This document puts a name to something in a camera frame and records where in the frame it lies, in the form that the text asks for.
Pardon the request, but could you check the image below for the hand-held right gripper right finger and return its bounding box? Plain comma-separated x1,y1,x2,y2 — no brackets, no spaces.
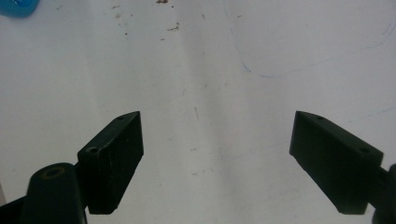
289,110,385,216

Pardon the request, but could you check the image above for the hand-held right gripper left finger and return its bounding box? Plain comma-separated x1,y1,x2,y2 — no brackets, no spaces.
76,110,145,216

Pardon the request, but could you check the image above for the blue spray bottle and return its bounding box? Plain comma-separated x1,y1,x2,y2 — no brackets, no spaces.
0,0,41,19

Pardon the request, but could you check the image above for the white foam sheet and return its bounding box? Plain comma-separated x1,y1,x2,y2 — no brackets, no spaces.
0,0,396,224

